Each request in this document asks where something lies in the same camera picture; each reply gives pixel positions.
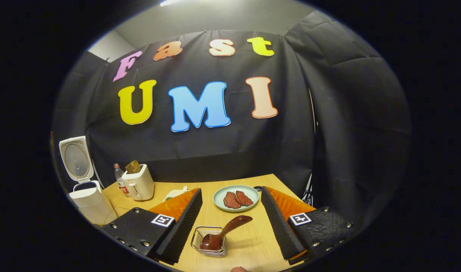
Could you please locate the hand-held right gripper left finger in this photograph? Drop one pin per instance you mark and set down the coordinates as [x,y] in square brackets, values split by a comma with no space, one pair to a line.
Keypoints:
[185,223]

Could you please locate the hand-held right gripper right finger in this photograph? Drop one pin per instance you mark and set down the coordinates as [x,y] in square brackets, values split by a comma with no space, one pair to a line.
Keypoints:
[277,223]

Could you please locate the brown wooden spoon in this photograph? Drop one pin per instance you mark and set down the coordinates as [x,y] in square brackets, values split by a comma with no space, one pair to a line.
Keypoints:
[230,226]

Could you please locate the white rice cooker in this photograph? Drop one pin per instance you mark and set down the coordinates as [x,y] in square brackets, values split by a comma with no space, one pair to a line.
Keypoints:
[88,200]

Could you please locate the white sectioned bean dish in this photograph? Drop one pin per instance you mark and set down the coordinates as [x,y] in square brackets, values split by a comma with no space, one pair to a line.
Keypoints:
[173,194]

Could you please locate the red meat slice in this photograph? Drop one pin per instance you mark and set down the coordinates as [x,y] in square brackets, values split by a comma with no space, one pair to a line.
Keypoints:
[244,198]
[231,201]

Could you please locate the pale green plate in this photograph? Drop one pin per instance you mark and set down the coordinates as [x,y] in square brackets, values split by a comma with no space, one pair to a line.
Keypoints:
[219,198]

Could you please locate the white toaster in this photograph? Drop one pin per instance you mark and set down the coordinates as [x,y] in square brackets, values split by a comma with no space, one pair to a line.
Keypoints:
[139,185]

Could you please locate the clear water bottle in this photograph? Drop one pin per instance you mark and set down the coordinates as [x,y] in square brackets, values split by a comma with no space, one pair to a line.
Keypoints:
[121,181]

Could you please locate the ceiling light panel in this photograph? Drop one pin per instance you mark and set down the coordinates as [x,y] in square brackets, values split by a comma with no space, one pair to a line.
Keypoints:
[171,2]

